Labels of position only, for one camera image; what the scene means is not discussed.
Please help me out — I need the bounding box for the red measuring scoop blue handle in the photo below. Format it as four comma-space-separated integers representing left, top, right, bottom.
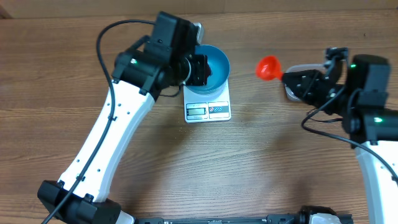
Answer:
255, 55, 284, 81

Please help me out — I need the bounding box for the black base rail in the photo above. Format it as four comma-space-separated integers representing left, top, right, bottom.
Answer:
124, 205, 354, 224

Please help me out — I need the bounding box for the teal plastic bowl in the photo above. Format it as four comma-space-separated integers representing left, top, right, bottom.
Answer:
185, 45, 231, 95

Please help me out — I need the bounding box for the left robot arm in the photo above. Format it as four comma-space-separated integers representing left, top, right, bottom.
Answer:
37, 12, 211, 224

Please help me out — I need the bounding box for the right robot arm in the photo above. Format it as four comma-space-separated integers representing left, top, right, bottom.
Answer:
281, 54, 397, 223

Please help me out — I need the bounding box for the white digital kitchen scale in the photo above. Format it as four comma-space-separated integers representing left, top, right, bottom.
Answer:
183, 82, 231, 123

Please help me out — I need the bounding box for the clear plastic food container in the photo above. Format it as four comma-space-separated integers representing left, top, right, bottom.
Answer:
285, 63, 326, 101

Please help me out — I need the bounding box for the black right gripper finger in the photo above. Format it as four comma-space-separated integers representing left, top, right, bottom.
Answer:
284, 79, 311, 103
282, 70, 320, 82

